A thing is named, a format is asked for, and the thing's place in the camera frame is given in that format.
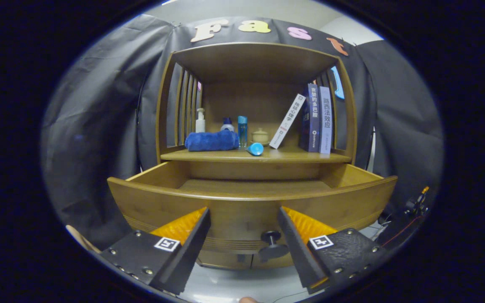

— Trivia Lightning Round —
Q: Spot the wooden cabinet door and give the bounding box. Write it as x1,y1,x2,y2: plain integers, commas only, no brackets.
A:
251,252,297,269
196,252,253,270

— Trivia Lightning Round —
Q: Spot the black orange device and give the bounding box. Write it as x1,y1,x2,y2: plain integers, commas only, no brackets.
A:
405,186,430,217

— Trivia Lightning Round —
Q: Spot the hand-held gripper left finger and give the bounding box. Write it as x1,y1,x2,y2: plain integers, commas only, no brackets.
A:
99,207,211,295

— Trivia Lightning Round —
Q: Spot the light purple book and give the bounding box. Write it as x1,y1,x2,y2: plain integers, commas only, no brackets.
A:
319,86,333,154

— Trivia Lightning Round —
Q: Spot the beige lidded teacup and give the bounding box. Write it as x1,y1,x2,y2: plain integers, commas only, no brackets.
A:
252,128,269,146

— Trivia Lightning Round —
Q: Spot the blue rolled towel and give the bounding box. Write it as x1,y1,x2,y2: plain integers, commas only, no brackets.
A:
184,130,240,152

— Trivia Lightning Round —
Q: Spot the wooden countertop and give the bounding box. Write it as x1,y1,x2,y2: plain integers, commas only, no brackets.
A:
160,145,352,164

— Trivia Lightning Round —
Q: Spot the wooden cabinet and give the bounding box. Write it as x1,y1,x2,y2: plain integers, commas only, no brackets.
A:
156,42,357,270

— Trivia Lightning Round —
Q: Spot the red cable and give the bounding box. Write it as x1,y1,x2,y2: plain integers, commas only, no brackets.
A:
379,215,421,249

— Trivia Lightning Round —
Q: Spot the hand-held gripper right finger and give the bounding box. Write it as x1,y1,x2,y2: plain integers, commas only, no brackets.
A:
277,206,390,295

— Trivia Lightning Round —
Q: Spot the light wooden chair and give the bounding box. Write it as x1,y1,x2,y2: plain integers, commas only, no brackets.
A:
66,224,102,254

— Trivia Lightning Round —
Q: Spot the clear blue bottle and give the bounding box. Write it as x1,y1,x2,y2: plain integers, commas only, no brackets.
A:
237,116,248,148

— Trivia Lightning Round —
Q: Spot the dark blue book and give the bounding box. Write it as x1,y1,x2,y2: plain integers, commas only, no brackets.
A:
299,83,321,153

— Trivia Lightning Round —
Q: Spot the white book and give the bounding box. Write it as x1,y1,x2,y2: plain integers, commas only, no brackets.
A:
269,93,306,149

